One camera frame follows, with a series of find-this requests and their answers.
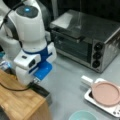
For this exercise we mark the grey drawer box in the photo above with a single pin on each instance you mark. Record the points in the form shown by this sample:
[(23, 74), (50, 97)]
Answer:
[(43, 92)]

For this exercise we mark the silver toaster oven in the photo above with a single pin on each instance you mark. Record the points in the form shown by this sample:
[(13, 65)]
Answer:
[(89, 40)]

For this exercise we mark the pink frying pan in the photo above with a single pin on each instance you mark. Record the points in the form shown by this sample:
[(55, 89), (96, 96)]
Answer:
[(104, 92)]

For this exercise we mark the wooden drawer cabinet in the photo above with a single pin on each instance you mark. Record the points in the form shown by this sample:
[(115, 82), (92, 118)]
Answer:
[(21, 104)]

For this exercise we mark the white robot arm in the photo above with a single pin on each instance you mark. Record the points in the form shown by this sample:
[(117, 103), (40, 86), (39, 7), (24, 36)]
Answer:
[(24, 40)]

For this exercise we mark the teal bowl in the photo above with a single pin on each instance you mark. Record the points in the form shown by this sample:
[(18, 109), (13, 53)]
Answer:
[(82, 115)]

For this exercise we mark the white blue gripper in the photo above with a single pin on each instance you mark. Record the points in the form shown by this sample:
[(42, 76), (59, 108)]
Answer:
[(34, 61)]

